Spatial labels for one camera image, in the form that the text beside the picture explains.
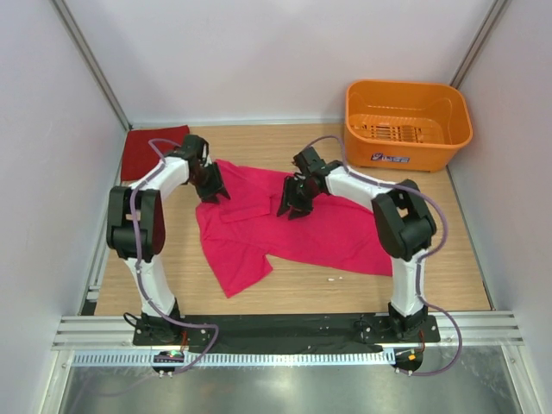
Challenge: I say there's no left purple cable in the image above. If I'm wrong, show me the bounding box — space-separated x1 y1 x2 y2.
129 138 220 376

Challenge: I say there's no white slotted cable duct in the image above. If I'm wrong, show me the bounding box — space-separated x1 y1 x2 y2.
72 348 395 368

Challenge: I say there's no pink t shirt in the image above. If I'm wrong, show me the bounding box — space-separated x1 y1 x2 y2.
196 160 392 298

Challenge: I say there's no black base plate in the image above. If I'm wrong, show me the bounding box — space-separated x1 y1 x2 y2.
123 312 441 354

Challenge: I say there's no orange plastic basket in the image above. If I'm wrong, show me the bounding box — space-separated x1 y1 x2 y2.
343 79 473 172

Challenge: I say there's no aluminium frame rail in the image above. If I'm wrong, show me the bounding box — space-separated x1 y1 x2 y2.
52 310 524 350

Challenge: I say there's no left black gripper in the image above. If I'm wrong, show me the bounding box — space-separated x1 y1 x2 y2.
190 162 229 204

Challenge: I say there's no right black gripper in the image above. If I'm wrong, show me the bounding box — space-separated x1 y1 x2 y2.
278 175 322 220

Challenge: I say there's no folded dark red t shirt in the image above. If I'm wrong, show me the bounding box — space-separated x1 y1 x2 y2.
120 125 190 182

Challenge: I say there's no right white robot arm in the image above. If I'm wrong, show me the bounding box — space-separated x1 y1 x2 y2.
277 147 436 342

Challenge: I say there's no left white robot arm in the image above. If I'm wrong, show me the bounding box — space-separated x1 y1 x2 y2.
106 135 230 345

